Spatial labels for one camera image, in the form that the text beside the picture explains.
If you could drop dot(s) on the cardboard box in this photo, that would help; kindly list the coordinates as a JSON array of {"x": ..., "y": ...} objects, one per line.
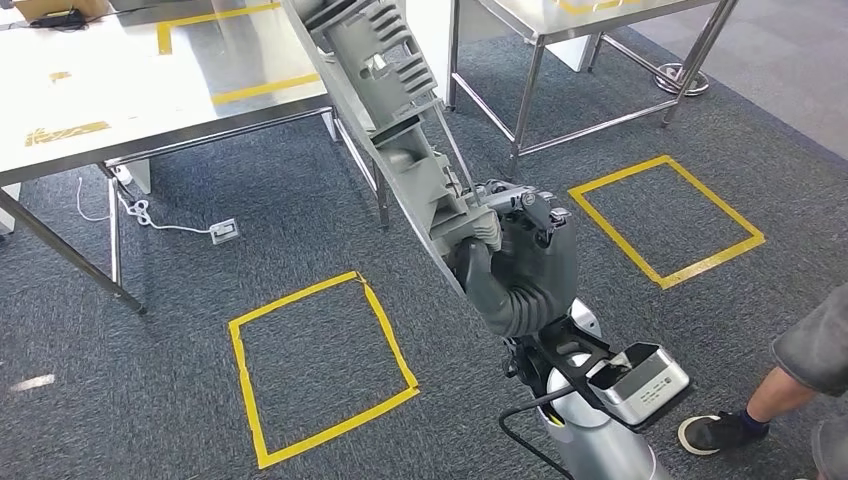
[{"x": 60, "y": 5}]

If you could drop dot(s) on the steel workbench table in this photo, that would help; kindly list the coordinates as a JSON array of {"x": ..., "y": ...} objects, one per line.
[
  {"x": 517, "y": 16},
  {"x": 99, "y": 79}
]

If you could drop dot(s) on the silver plastic wheel hubcap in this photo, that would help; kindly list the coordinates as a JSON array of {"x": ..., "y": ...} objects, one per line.
[{"x": 371, "y": 66}]

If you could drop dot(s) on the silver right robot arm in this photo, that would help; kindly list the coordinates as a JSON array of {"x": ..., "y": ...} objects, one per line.
[{"x": 596, "y": 450}]

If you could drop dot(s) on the white floor sticker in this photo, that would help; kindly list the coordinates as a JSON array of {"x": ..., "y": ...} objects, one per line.
[{"x": 32, "y": 383}]

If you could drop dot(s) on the chrome stanchion base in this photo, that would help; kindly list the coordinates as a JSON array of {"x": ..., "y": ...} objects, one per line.
[{"x": 682, "y": 81}]

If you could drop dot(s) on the yellow floor tape square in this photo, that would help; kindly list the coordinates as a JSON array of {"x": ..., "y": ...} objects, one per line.
[
  {"x": 712, "y": 262},
  {"x": 246, "y": 391}
]

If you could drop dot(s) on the peeled yellow tape mark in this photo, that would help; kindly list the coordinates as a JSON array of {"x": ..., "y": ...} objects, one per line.
[{"x": 66, "y": 134}]

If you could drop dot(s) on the metal floor socket plate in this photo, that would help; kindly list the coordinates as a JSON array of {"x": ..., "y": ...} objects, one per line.
[{"x": 224, "y": 232}]

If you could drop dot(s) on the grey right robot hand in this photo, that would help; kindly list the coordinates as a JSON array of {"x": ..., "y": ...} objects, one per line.
[{"x": 540, "y": 252}]

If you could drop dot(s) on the yellow table tape outline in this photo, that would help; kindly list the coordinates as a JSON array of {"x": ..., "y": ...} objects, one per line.
[
  {"x": 218, "y": 16},
  {"x": 583, "y": 10}
]

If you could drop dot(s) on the person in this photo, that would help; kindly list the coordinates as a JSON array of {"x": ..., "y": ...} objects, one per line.
[{"x": 815, "y": 344}]

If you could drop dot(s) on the white panel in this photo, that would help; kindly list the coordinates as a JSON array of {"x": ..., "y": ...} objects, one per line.
[
  {"x": 437, "y": 26},
  {"x": 8, "y": 208}
]

